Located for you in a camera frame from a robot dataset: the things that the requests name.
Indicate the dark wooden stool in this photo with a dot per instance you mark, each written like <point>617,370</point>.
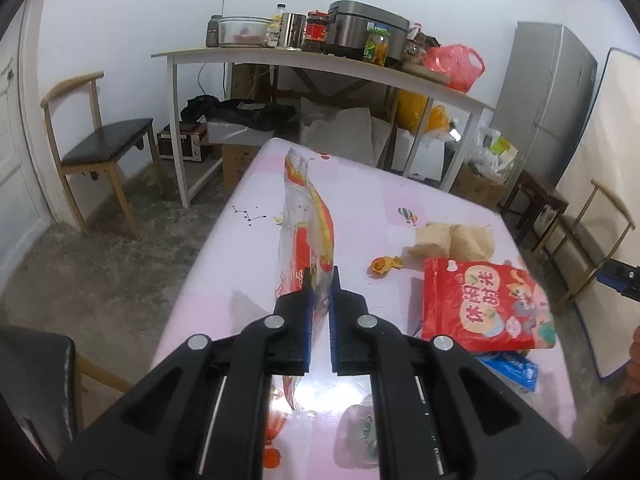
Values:
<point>541,195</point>

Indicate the wooden chair on left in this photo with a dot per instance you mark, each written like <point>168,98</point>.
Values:
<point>101,150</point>

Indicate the silver refrigerator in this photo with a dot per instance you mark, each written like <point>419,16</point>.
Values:
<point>545,97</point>

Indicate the beige paper towel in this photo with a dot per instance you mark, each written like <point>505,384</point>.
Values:
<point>459,242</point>

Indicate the person's right hand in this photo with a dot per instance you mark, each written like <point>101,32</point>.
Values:
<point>632,384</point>

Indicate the pickle jar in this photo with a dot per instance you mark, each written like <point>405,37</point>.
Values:
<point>376,46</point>

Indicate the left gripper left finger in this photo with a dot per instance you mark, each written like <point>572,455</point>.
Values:
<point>202,412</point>

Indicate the wooden chair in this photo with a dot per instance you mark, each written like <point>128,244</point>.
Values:
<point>101,150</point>
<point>575,233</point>

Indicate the black clothing pile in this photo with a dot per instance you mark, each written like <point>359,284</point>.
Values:
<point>249,113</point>

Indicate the small microwave oven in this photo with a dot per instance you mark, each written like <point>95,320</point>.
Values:
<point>193,140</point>

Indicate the black chair near camera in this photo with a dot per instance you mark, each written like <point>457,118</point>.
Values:
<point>40,380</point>

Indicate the dark sauce jar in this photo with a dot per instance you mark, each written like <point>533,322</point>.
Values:
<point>316,29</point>

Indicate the wooden chair on right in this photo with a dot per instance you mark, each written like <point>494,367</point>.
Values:
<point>575,233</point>

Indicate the blue carton box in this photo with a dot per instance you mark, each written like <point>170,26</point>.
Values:
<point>514,369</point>

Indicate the yellow plastic bag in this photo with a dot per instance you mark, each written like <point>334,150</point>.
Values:
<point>409,112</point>

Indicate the clear red-printed plastic bag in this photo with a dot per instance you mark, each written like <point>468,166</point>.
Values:
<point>305,264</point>

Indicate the grey rice cooker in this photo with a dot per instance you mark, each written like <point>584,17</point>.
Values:
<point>350,24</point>

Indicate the red snack bag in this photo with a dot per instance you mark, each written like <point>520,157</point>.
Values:
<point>485,307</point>

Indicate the white mattress panel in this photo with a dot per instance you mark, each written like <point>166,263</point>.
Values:
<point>608,152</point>

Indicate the crumpled clear plastic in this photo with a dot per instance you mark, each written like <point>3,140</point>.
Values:
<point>356,443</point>

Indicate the glass bowl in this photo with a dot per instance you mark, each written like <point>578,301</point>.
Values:
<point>242,31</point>

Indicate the red plastic bag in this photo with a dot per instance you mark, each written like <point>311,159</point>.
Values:
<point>462,65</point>

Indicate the orange peel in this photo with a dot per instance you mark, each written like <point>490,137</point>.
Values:
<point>383,265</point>

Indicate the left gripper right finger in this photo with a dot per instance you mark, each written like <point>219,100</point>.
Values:
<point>439,413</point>

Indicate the cardboard box with clutter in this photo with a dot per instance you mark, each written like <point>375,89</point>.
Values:
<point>486,169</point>

